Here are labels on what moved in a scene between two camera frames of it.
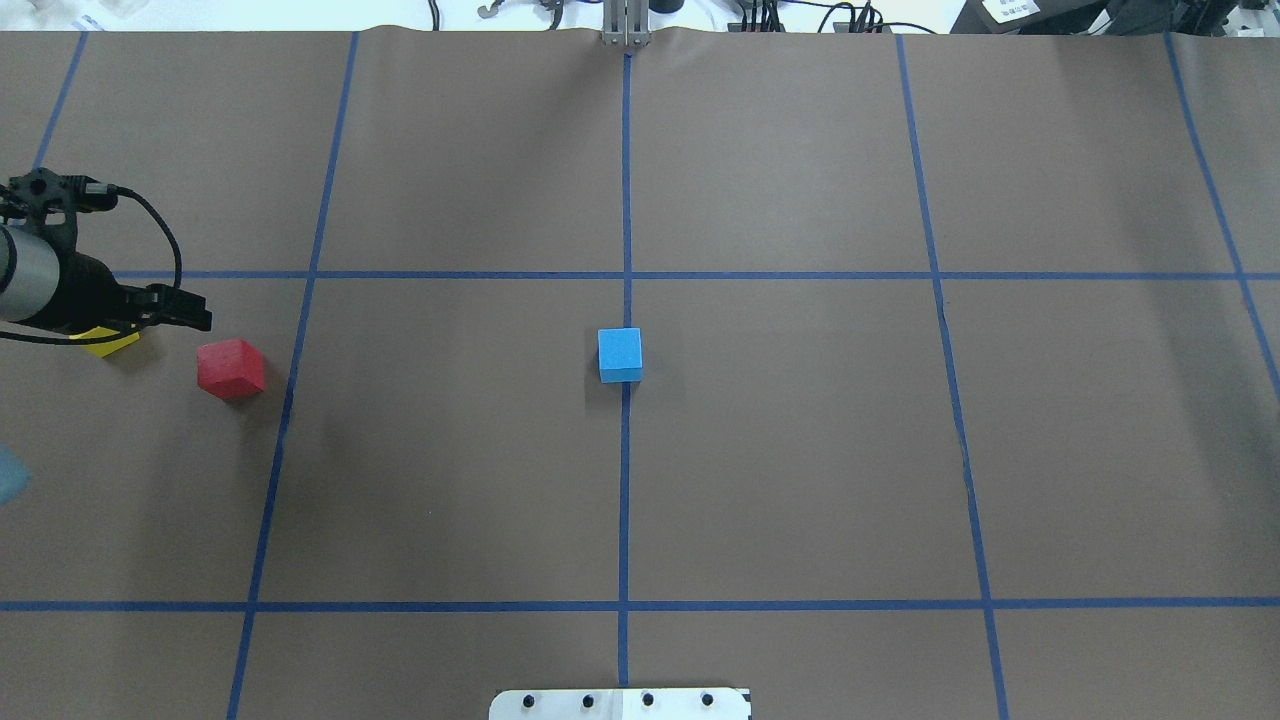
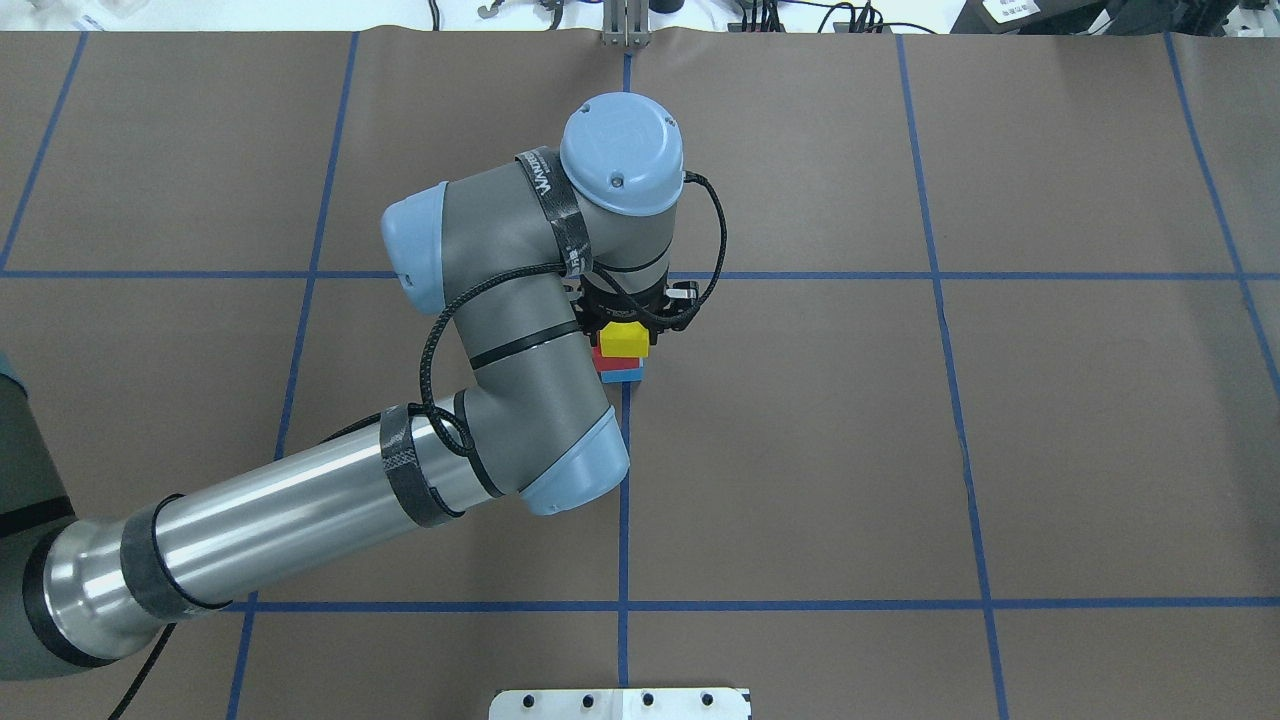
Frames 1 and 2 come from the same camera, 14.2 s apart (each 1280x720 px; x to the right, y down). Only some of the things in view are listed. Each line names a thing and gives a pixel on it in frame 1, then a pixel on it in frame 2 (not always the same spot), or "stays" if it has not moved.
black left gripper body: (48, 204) to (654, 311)
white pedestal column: (622, 704) stays
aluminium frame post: (626, 23) stays
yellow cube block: (103, 348) to (624, 340)
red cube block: (230, 369) to (613, 363)
